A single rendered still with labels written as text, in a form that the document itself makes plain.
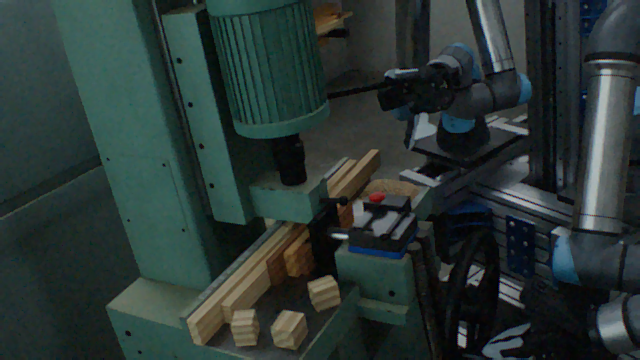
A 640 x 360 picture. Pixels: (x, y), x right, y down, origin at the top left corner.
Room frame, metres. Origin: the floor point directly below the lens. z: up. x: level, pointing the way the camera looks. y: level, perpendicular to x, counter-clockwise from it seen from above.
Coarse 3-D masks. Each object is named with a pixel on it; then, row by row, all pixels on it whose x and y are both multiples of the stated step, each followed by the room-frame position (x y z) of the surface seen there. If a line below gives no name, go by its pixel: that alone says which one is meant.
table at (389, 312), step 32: (352, 224) 1.14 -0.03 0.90; (288, 288) 0.96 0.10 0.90; (352, 288) 0.93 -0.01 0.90; (320, 320) 0.85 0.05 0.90; (352, 320) 0.90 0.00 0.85; (384, 320) 0.89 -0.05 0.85; (192, 352) 0.85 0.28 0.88; (224, 352) 0.81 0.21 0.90; (256, 352) 0.80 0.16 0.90; (288, 352) 0.79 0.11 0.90; (320, 352) 0.81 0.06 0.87
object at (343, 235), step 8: (328, 208) 1.06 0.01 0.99; (336, 208) 1.07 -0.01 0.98; (320, 216) 1.03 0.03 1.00; (328, 216) 1.05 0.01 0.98; (336, 216) 1.07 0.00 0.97; (312, 224) 1.01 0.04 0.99; (320, 224) 1.02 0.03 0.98; (328, 224) 1.04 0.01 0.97; (336, 224) 1.07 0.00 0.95; (312, 232) 1.01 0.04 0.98; (320, 232) 1.02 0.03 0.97; (328, 232) 1.03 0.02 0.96; (336, 232) 1.02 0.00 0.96; (344, 232) 1.02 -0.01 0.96; (312, 240) 1.01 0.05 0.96; (320, 240) 1.01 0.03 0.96; (328, 240) 1.04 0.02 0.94; (336, 240) 1.02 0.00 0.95; (344, 240) 1.01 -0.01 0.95; (312, 248) 1.01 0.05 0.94; (320, 248) 1.01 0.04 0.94; (328, 248) 1.03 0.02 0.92; (320, 256) 1.01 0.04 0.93; (328, 256) 1.03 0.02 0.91; (320, 264) 1.00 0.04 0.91
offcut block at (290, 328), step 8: (288, 312) 0.84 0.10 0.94; (296, 312) 0.83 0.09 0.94; (280, 320) 0.82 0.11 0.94; (288, 320) 0.82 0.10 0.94; (296, 320) 0.81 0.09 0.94; (304, 320) 0.83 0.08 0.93; (272, 328) 0.81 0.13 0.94; (280, 328) 0.80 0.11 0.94; (288, 328) 0.80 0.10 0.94; (296, 328) 0.80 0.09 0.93; (304, 328) 0.82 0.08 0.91; (280, 336) 0.80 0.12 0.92; (288, 336) 0.79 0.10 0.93; (296, 336) 0.80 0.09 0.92; (304, 336) 0.82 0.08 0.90; (280, 344) 0.80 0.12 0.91; (288, 344) 0.79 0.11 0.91; (296, 344) 0.79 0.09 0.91
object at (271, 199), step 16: (272, 176) 1.15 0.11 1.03; (320, 176) 1.11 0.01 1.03; (256, 192) 1.12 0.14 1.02; (272, 192) 1.10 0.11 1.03; (288, 192) 1.08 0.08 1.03; (304, 192) 1.06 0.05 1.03; (320, 192) 1.09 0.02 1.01; (256, 208) 1.12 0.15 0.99; (272, 208) 1.10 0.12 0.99; (288, 208) 1.08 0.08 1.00; (304, 208) 1.06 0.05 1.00; (320, 208) 1.08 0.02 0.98
